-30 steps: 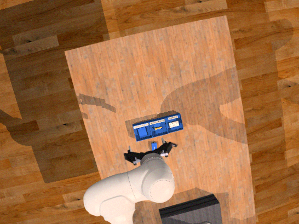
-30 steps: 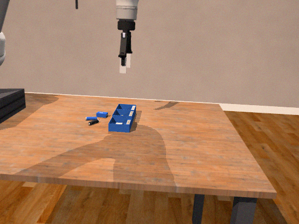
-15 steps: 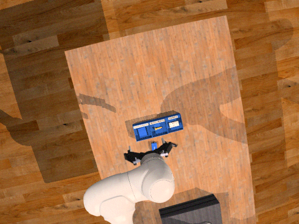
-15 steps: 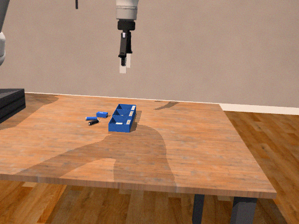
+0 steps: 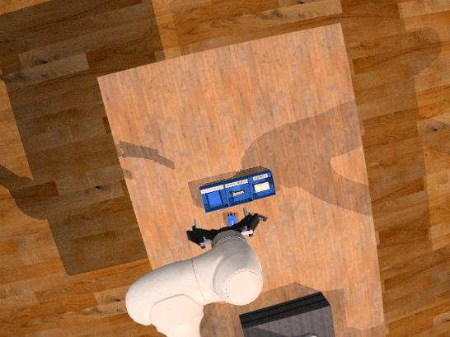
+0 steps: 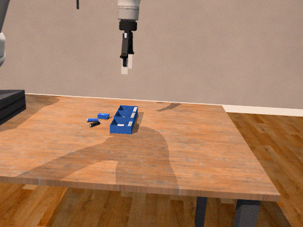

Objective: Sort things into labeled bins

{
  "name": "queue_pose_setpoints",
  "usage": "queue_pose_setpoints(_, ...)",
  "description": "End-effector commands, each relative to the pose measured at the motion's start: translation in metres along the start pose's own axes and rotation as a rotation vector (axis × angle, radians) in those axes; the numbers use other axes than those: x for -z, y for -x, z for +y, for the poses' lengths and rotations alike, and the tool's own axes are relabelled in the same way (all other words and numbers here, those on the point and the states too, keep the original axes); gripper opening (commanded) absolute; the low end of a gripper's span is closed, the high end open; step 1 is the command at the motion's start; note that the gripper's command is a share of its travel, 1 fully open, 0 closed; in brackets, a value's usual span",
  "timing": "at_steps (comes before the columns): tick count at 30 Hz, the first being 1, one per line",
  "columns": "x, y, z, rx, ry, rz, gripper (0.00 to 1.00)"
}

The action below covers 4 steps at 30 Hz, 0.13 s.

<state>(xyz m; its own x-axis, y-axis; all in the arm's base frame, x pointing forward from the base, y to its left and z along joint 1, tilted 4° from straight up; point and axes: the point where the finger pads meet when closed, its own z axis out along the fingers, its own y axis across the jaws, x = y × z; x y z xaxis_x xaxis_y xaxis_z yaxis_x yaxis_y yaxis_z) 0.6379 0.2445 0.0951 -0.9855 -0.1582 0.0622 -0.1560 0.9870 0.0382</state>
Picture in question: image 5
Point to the blue three-compartment bin rack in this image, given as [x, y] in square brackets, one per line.
[245, 184]

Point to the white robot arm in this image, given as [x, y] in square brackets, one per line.
[173, 296]

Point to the white domino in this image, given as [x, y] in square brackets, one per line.
[262, 186]

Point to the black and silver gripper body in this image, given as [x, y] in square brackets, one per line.
[222, 230]

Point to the blue nine-volt battery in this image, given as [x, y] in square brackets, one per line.
[231, 219]

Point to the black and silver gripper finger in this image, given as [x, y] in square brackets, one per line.
[247, 222]
[198, 235]

